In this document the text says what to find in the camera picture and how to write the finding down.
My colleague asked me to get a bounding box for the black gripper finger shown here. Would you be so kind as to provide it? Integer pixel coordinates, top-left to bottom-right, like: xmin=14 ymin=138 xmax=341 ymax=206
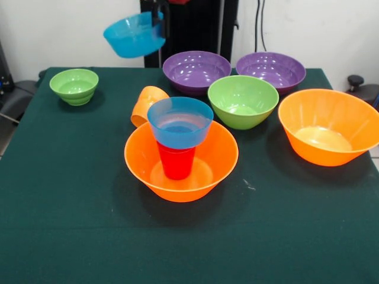
xmin=152 ymin=0 xmax=162 ymax=26
xmin=160 ymin=2 xmax=171 ymax=39

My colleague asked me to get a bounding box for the small blue plastic bowl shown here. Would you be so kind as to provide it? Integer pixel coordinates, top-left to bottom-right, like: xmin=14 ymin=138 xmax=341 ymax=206
xmin=102 ymin=11 xmax=167 ymax=59
xmin=147 ymin=96 xmax=214 ymax=150

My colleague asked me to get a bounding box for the purple plastic bowl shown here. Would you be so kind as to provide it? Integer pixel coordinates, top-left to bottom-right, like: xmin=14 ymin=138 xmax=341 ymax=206
xmin=162 ymin=50 xmax=232 ymax=96
xmin=235 ymin=52 xmax=307 ymax=96

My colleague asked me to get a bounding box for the orange plastic cup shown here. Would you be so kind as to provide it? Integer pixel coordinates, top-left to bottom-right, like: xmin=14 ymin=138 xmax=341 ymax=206
xmin=130 ymin=85 xmax=171 ymax=128

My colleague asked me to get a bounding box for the medium green plastic bowl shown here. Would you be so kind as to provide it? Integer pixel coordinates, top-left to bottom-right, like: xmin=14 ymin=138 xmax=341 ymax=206
xmin=207 ymin=75 xmax=280 ymax=130

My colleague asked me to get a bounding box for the small green plastic bowl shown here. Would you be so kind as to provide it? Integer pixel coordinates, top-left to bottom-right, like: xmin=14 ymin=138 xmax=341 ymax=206
xmin=49 ymin=68 xmax=99 ymax=107

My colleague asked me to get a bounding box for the large orange plastic bowl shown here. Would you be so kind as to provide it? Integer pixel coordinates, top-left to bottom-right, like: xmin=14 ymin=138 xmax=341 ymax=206
xmin=124 ymin=120 xmax=239 ymax=204
xmin=278 ymin=88 xmax=379 ymax=167

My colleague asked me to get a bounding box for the red plastic cup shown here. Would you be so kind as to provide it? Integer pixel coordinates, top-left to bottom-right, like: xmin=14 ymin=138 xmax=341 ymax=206
xmin=156 ymin=141 xmax=197 ymax=180

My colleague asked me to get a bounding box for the black device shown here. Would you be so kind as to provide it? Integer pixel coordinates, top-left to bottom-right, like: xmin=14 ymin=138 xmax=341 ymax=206
xmin=0 ymin=40 xmax=15 ymax=95

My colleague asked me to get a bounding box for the black round knob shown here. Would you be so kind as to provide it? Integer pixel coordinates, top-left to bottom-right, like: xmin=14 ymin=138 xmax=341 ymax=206
xmin=347 ymin=75 xmax=365 ymax=92

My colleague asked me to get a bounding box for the dark brown rounded base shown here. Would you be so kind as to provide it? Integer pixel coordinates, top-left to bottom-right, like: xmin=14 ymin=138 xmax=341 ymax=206
xmin=349 ymin=84 xmax=379 ymax=112

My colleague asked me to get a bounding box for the dark green tablecloth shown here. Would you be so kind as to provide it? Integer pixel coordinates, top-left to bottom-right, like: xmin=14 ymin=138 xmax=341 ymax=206
xmin=0 ymin=66 xmax=379 ymax=284

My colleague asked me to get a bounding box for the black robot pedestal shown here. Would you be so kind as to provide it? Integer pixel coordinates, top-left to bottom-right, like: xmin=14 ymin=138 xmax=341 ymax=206
xmin=139 ymin=0 xmax=240 ymax=69

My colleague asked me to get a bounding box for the black wall cable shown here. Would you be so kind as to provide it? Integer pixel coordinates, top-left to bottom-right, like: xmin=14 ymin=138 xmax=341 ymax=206
xmin=255 ymin=0 xmax=268 ymax=53

